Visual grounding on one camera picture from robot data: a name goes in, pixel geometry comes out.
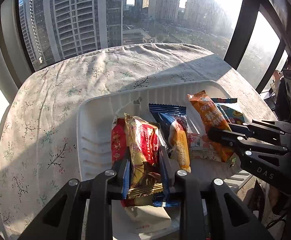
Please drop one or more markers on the white plastic tray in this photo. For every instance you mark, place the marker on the white plastic tray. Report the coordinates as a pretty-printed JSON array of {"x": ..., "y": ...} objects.
[{"x": 94, "y": 124}]

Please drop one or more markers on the orange snack packet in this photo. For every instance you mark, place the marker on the orange snack packet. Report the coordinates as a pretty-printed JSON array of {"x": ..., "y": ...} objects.
[{"x": 211, "y": 117}]

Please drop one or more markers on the red white snack bag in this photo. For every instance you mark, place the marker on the red white snack bag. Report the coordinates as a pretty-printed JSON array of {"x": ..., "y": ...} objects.
[{"x": 142, "y": 215}]

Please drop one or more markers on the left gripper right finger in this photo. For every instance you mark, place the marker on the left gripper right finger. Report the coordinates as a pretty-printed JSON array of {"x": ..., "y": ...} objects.
[{"x": 167, "y": 171}]

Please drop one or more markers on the white red fruit packet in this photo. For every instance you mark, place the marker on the white red fruit packet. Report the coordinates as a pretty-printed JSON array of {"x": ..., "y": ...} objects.
[{"x": 201, "y": 148}]

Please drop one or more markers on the floral tablecloth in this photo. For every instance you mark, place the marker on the floral tablecloth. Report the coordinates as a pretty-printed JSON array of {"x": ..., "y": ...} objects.
[{"x": 38, "y": 146}]

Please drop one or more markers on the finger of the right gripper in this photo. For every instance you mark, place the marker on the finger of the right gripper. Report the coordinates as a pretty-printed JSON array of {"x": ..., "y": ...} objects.
[
  {"x": 242, "y": 129},
  {"x": 230, "y": 141}
]

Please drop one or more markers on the gold red pie packet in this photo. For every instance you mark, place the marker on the gold red pie packet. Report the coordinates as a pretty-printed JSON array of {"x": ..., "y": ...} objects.
[{"x": 142, "y": 140}]

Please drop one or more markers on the blue bread snack packet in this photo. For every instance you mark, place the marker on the blue bread snack packet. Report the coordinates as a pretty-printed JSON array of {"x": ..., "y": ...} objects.
[{"x": 172, "y": 120}]

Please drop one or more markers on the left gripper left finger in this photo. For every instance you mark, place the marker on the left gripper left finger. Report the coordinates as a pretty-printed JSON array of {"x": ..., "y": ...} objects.
[{"x": 122, "y": 179}]

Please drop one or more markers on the blue panda chips bag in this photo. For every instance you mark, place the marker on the blue panda chips bag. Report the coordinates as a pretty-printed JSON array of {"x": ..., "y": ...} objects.
[{"x": 230, "y": 109}]

